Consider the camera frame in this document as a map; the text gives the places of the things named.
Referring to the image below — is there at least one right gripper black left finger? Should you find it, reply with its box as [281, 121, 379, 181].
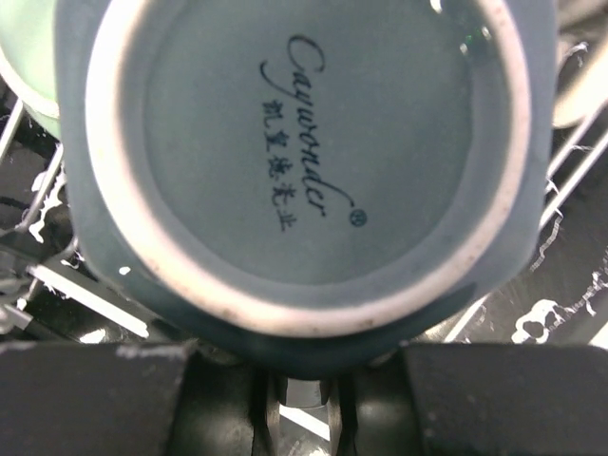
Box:
[1, 342, 278, 455]

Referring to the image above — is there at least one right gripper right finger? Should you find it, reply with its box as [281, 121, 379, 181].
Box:
[329, 344, 607, 455]

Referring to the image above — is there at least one dark mug cream interior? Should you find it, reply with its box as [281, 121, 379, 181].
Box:
[54, 1, 558, 378]

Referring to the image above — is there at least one ribbed grey mug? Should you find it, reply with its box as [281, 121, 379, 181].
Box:
[552, 28, 607, 128]

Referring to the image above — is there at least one mint green mug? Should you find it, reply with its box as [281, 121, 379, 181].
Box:
[1, 0, 59, 119]

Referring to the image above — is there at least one metal wire dish rack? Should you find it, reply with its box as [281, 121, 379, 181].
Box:
[1, 112, 607, 348]

